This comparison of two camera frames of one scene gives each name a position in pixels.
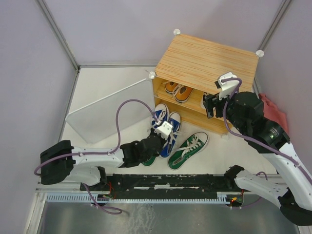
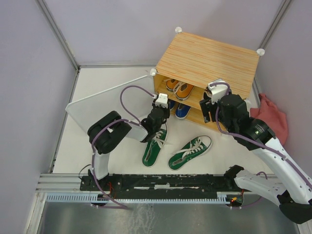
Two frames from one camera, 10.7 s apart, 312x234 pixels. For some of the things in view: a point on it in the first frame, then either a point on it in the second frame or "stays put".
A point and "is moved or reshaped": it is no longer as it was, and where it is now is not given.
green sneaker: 190,146 is moved or reshaped
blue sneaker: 175,120 to 182,111
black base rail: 165,183 stays put
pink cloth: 270,111 stays put
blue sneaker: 162,112 is moved or reshaped
